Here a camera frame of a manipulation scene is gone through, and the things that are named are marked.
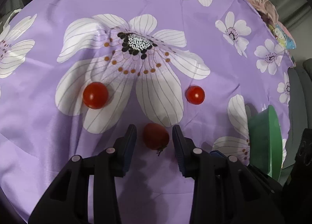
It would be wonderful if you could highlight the green plastic plate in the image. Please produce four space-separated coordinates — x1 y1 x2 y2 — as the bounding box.
248 105 283 181

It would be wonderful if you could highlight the cherry tomato with stem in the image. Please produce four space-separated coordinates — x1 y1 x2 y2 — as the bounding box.
142 123 170 156

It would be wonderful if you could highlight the cherry tomato right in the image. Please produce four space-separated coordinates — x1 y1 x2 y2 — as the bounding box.
185 86 205 105

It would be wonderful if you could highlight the cherry tomato far left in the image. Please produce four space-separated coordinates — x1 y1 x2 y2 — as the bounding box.
82 82 109 109

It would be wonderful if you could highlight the purple floral tablecloth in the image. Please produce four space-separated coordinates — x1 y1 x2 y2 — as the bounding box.
1 0 292 220

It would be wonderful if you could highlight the cartoon print pillow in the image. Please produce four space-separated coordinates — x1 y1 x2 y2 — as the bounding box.
268 21 296 50

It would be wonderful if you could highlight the floral cushion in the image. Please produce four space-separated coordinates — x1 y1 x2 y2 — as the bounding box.
247 0 279 26

